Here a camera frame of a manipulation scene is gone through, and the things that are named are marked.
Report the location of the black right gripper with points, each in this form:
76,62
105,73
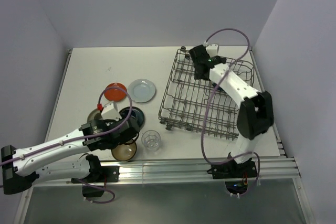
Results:
196,77

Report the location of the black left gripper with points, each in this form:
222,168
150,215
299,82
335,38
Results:
124,140

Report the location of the brown glazed bowl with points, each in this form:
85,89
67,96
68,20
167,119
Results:
124,152

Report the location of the clear faceted glass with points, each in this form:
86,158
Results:
151,140

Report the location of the white and teal bowl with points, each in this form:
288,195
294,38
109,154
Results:
244,72

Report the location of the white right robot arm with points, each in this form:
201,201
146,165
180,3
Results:
255,115

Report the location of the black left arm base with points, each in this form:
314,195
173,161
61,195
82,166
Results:
108,174

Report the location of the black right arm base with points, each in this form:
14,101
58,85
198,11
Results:
232,170

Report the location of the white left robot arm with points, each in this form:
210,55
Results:
65,157

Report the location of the dark teal saucer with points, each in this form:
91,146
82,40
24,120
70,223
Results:
136,113

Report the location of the grey saucer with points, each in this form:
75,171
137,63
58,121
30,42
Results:
94,115

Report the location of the orange saucer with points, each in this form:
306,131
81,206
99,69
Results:
115,95

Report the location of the light blue scalloped plate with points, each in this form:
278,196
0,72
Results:
141,90

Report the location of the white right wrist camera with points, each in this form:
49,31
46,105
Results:
211,49

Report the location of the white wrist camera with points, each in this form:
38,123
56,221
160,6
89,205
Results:
110,111
211,49

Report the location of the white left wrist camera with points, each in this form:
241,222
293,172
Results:
110,111

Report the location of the grey wire dish rack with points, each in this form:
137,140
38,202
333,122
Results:
185,99

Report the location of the aluminium mounting rail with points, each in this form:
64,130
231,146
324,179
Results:
195,170

